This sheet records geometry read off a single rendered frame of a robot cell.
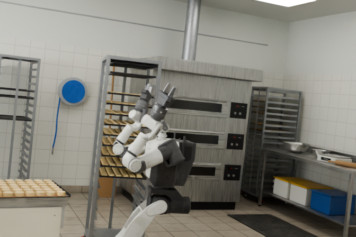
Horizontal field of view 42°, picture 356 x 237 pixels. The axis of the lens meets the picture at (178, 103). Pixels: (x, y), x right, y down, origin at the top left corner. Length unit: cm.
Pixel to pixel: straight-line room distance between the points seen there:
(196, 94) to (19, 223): 400
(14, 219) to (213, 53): 538
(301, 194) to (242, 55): 252
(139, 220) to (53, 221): 59
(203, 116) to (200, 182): 91
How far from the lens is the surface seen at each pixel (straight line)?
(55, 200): 277
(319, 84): 750
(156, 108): 269
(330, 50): 742
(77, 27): 686
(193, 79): 627
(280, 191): 707
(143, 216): 307
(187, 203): 314
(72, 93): 666
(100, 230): 478
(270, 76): 810
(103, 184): 678
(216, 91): 643
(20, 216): 273
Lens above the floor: 152
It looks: 1 degrees down
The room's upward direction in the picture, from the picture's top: 6 degrees clockwise
